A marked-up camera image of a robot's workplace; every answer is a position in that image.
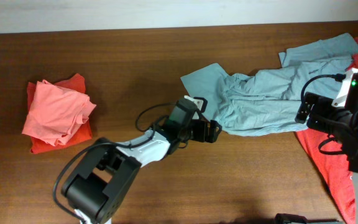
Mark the light blue t-shirt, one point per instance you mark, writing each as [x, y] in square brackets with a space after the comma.
[268, 102]

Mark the folded red shirt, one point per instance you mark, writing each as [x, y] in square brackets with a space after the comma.
[77, 83]

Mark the folded pink shirt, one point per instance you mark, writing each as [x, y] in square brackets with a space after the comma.
[56, 113]

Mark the red printed t-shirt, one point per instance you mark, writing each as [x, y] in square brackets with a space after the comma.
[327, 88]

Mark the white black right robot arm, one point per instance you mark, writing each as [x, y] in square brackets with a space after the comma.
[331, 141]

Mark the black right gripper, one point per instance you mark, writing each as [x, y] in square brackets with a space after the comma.
[321, 105]

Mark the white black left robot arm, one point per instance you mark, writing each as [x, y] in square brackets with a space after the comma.
[106, 170]

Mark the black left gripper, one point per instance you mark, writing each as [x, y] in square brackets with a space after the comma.
[212, 132]

